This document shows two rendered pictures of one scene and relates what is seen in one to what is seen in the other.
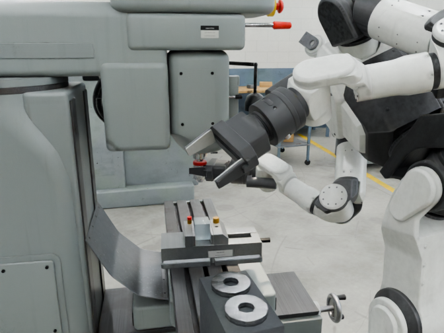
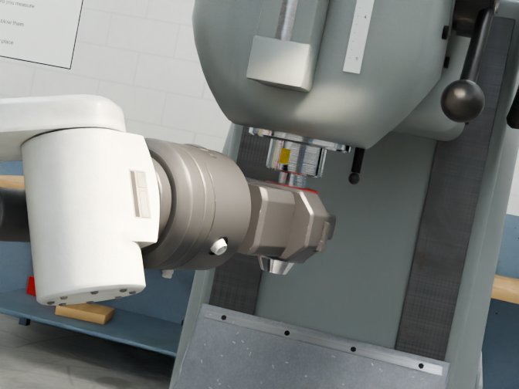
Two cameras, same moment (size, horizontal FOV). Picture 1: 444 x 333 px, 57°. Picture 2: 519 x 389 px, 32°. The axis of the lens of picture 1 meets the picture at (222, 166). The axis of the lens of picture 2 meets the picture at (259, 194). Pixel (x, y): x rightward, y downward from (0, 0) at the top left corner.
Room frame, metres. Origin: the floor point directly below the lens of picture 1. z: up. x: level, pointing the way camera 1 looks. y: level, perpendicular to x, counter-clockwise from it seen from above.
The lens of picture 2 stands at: (1.60, -0.61, 1.30)
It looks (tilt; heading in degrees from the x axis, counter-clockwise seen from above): 3 degrees down; 113
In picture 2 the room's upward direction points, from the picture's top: 11 degrees clockwise
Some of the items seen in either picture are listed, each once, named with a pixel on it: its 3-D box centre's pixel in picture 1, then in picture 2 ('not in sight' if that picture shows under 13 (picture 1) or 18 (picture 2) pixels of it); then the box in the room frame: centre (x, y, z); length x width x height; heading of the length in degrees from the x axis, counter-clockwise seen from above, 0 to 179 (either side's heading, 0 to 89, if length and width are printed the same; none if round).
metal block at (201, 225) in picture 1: (201, 228); not in sight; (1.31, 0.07, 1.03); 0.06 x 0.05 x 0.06; 8
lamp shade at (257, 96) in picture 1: (254, 101); not in sight; (1.45, -0.12, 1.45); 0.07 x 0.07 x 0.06
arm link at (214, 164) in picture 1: (226, 170); (217, 214); (1.31, -0.01, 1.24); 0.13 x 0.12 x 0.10; 168
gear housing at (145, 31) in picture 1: (184, 32); not in sight; (1.32, 0.12, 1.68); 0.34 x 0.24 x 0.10; 100
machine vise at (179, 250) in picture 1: (210, 240); not in sight; (1.31, 0.04, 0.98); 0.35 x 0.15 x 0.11; 98
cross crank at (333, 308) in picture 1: (325, 308); not in sight; (1.41, -0.42, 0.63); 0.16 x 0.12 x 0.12; 100
